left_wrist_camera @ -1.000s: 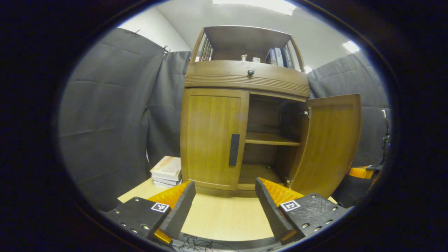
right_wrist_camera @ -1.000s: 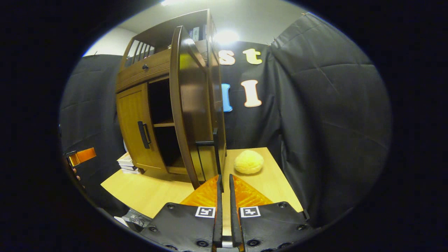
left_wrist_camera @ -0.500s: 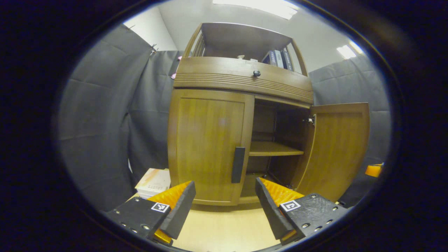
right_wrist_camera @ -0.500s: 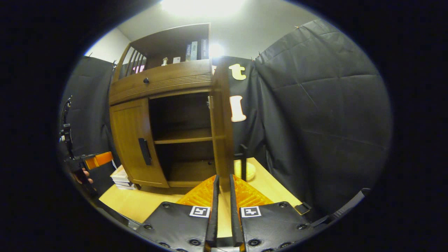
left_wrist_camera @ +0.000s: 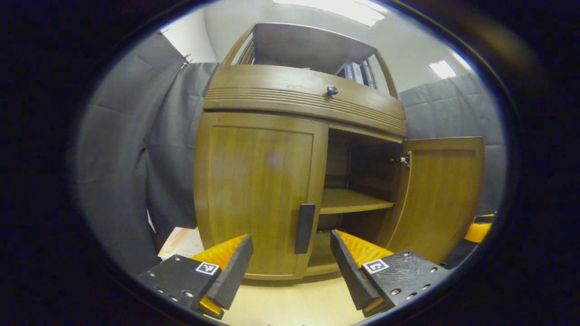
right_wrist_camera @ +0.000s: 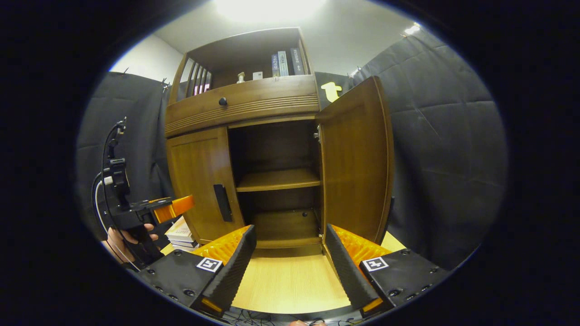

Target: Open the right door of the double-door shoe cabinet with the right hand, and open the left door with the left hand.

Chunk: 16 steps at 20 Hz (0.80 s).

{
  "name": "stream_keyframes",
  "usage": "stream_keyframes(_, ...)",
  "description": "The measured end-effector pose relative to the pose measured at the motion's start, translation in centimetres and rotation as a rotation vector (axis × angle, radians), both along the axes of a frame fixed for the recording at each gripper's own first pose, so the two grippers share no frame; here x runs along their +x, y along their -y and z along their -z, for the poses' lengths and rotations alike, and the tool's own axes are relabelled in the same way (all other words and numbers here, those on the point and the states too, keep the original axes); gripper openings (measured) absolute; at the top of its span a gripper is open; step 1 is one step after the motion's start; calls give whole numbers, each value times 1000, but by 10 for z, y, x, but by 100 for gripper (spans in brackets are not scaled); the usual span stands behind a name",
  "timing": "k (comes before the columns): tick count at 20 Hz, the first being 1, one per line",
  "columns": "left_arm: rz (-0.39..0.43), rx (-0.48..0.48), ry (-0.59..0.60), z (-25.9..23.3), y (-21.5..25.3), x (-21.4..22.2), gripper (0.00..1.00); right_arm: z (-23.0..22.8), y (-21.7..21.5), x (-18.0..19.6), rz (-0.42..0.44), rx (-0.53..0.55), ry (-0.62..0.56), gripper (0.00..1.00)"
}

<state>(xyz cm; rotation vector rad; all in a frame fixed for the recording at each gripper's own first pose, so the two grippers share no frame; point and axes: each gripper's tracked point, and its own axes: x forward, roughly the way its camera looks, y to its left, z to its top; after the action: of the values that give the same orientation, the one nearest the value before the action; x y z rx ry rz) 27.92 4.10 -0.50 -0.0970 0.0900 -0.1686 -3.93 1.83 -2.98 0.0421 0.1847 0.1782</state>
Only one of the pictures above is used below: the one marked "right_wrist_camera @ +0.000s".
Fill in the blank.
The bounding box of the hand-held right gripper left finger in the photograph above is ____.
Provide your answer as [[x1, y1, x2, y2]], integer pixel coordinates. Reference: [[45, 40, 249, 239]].
[[136, 225, 257, 317]]

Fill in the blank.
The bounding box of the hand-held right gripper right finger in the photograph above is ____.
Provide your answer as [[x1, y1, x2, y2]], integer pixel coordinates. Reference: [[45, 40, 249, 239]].
[[324, 224, 451, 317]]

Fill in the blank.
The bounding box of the wooden shoe cabinet door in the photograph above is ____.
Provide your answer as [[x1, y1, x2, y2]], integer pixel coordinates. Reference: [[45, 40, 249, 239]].
[[316, 76, 395, 245], [166, 127, 245, 245]]

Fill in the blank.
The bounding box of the black door handle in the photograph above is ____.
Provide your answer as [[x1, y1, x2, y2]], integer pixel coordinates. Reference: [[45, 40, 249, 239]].
[[214, 184, 233, 222]]

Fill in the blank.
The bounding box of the wooden double-door shoe cabinet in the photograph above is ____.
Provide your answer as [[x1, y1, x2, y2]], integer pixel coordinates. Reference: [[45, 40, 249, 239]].
[[164, 27, 323, 259]]

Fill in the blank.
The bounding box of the wooden cabinet drawer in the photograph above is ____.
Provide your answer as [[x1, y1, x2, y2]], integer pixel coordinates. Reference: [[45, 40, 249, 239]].
[[164, 75, 320, 139]]

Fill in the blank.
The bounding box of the stack of white books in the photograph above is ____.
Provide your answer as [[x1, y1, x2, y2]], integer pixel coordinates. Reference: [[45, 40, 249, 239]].
[[164, 216, 200, 252]]

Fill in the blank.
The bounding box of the black backdrop cloth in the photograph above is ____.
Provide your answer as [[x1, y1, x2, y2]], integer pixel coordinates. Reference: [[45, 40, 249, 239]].
[[75, 70, 175, 245], [315, 27, 508, 270]]

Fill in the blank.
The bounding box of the wooden inner shelf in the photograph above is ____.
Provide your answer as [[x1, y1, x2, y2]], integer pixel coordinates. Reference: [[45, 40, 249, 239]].
[[236, 168, 321, 192]]

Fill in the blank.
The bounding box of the large ceiling light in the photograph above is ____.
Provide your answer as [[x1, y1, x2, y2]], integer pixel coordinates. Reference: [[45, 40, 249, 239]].
[[213, 0, 327, 23]]

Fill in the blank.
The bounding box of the white cable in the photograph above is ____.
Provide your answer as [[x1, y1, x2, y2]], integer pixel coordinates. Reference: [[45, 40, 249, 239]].
[[94, 180, 136, 271]]

